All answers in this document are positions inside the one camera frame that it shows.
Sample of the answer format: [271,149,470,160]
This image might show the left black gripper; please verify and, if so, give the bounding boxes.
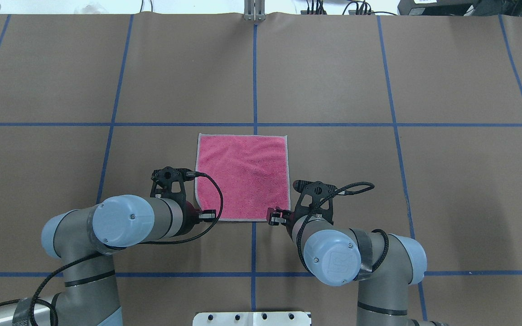
[182,201,218,234]

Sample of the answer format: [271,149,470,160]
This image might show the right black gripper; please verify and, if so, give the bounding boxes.
[266,207,298,234]

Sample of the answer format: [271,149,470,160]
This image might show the pink towel white edging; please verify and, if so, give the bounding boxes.
[195,134,291,222]

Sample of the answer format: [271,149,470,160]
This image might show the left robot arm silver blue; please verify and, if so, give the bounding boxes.
[12,195,221,326]

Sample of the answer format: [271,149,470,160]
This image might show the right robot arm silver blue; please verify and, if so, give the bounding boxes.
[266,207,441,326]

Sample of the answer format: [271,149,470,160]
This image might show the brown paper table cover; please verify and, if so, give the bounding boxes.
[0,13,522,326]

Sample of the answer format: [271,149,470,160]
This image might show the black box white label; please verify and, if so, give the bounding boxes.
[397,0,474,16]

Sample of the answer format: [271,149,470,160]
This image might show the right black camera cable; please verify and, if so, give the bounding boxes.
[296,182,389,272]

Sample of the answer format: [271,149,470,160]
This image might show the black camera cable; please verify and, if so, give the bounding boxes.
[296,182,389,272]
[0,171,224,326]

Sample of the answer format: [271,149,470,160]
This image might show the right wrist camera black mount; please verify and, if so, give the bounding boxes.
[293,180,336,224]

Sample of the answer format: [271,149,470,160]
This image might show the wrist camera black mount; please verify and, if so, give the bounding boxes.
[150,166,197,202]
[293,180,336,224]

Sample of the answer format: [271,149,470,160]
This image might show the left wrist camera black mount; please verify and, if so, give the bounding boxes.
[150,166,197,202]

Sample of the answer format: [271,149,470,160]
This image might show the white base plate bolts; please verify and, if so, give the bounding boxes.
[192,311,313,326]

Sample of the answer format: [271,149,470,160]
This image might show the left black camera cable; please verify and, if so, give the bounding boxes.
[0,171,224,326]

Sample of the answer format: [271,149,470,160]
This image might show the aluminium frame post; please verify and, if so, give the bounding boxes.
[243,0,266,22]

